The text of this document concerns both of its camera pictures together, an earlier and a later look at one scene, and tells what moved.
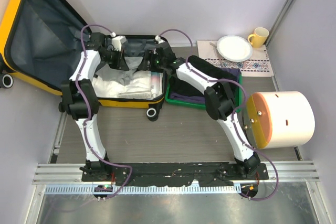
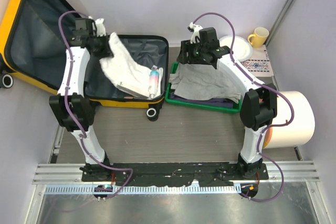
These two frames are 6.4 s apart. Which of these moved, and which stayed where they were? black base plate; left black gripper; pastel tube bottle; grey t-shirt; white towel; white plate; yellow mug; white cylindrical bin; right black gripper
Moved: left black gripper; grey t-shirt; right black gripper; white towel
Stayed: yellow mug; white plate; white cylindrical bin; black base plate; pastel tube bottle
